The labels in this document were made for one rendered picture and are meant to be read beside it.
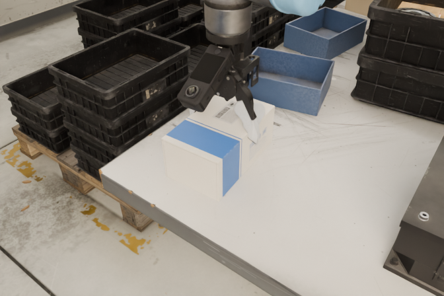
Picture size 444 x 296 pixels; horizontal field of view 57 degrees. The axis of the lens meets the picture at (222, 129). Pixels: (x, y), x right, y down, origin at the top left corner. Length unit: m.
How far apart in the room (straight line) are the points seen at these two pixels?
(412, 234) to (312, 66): 0.56
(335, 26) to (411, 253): 0.88
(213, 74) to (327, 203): 0.30
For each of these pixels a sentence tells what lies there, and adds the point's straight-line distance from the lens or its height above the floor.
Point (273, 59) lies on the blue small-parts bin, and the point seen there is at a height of 0.74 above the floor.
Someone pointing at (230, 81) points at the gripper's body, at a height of 0.89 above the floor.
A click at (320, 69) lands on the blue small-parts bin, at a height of 0.74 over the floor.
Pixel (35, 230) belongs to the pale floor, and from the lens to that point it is 1.73.
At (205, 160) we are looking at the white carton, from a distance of 0.67.
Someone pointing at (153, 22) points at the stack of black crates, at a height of 0.52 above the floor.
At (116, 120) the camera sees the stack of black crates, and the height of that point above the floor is 0.48.
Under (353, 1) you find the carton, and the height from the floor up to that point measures 0.74.
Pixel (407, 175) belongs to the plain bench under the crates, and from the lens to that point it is 0.85.
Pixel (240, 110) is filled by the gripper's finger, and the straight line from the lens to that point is 0.70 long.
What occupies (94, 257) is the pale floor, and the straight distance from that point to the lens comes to 1.58.
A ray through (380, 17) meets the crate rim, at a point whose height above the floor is 0.91.
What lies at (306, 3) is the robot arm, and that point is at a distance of 0.55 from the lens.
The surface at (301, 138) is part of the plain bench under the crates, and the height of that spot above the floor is 0.70.
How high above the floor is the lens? 1.23
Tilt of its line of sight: 37 degrees down
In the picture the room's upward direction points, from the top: straight up
